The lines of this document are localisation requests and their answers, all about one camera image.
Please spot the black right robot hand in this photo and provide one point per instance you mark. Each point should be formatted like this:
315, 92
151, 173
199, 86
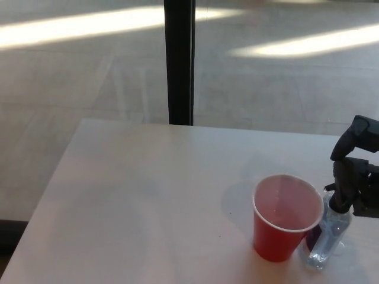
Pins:
359, 174

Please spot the clear soap bottle black pump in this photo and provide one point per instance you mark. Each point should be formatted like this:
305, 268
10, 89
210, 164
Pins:
333, 227

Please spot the red plastic cup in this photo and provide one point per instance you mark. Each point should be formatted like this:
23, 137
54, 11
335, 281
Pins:
275, 238

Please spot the dark baseboard strip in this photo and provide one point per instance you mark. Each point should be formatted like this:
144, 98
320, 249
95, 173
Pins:
12, 236

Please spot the black vertical window post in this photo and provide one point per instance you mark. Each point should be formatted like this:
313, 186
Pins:
180, 62

